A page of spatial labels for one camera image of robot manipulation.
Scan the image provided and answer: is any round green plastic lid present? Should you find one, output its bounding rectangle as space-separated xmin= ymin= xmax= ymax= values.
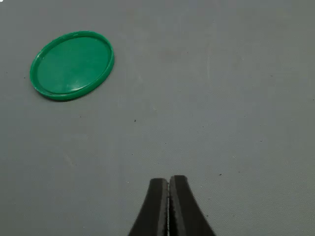
xmin=30 ymin=30 xmax=115 ymax=101

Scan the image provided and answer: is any dark grey table mat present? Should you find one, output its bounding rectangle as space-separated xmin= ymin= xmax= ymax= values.
xmin=0 ymin=0 xmax=315 ymax=236

